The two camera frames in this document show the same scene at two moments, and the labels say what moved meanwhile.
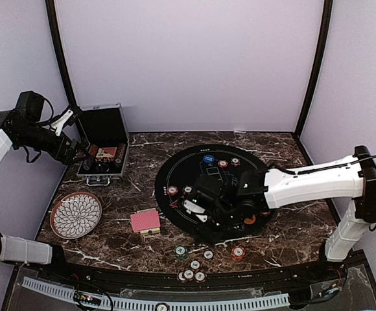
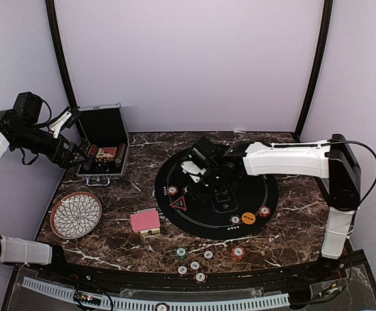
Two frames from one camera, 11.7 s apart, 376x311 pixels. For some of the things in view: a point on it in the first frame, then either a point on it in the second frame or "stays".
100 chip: (180, 276) → (182, 269)
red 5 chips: (172, 190) stays
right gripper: (205, 234) → (199, 194)
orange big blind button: (248, 221) stays
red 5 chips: (264, 214) stays
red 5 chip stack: (238, 253) stays
